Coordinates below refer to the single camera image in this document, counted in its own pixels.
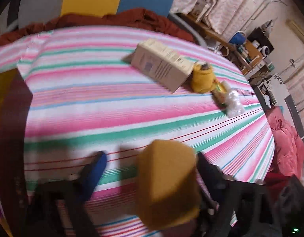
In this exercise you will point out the dark red cloth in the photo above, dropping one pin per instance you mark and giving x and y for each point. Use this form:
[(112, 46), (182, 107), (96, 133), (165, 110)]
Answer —
[(142, 17)]

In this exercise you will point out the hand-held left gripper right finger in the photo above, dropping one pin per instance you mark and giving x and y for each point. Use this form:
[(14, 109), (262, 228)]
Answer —
[(211, 177)]

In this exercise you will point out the green label snack packet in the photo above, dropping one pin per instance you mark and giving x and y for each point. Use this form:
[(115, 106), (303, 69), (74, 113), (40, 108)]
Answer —
[(220, 92)]

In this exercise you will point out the beige cardboard box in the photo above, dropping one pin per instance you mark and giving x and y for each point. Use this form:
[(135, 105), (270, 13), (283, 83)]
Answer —
[(161, 66)]

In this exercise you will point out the gold metal tin box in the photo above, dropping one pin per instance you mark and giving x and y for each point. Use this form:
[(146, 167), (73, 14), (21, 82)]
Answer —
[(13, 128)]

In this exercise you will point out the black box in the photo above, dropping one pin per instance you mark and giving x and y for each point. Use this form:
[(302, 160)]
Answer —
[(260, 38)]

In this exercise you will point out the pink blanket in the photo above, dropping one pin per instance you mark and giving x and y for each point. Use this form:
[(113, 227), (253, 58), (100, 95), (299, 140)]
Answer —
[(285, 140)]

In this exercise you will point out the white round device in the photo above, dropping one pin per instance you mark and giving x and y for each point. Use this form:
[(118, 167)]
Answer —
[(264, 49)]

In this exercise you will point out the clear plastic packet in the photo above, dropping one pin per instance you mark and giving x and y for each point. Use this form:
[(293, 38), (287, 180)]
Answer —
[(233, 103)]

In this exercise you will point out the grey chair armrest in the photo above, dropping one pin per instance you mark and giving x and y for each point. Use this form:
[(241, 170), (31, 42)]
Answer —
[(12, 14), (191, 28)]

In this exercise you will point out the blue object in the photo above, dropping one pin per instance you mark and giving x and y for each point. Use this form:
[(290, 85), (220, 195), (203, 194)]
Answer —
[(237, 38)]

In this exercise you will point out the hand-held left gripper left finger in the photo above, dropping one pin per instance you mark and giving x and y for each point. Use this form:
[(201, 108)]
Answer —
[(92, 175)]

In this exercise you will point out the wooden desk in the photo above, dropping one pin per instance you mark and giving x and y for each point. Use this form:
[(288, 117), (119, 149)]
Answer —
[(216, 32)]

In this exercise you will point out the yellow snack packet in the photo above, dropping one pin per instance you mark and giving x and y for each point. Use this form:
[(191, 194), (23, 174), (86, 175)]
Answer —
[(166, 182), (202, 79)]

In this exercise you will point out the patterned curtain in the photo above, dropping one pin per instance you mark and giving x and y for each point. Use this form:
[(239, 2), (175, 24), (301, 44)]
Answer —
[(228, 0)]

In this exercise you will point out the black panel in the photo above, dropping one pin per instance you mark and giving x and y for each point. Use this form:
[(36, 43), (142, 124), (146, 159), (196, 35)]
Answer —
[(294, 116)]

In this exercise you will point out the striped tablecloth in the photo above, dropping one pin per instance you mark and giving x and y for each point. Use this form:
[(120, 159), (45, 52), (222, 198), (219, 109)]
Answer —
[(92, 103)]

